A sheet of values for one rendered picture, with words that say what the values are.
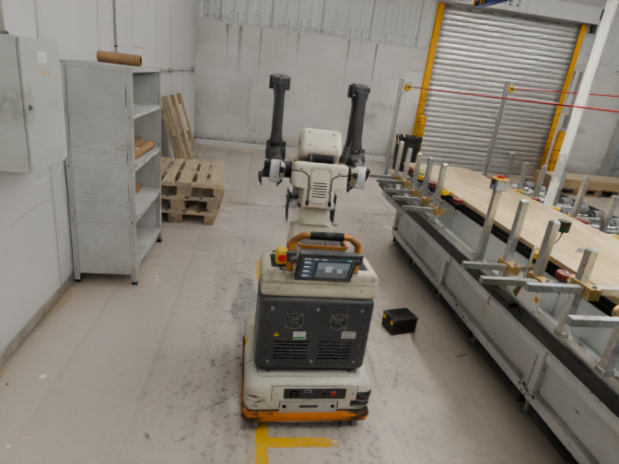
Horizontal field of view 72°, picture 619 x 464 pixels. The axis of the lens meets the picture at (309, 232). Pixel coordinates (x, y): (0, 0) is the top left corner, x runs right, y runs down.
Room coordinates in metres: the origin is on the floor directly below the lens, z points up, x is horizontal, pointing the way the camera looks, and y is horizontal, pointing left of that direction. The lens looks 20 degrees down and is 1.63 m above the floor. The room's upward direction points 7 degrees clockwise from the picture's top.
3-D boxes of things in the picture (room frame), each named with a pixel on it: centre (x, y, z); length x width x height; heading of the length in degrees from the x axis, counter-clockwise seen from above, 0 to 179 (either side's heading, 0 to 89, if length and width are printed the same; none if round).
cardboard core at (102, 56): (3.38, 1.56, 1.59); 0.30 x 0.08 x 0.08; 99
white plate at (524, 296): (1.92, -1.08, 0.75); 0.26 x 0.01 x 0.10; 9
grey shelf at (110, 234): (3.27, 1.54, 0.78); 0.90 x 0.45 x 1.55; 9
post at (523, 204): (2.15, -1.07, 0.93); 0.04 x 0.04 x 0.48; 9
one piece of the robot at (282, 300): (1.88, -0.06, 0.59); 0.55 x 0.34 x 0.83; 100
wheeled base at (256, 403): (1.97, -0.04, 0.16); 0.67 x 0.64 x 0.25; 10
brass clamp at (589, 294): (1.63, -1.15, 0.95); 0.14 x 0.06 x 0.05; 9
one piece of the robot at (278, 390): (1.66, -0.12, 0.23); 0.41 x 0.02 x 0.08; 100
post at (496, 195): (2.40, -1.03, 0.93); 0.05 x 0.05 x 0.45; 9
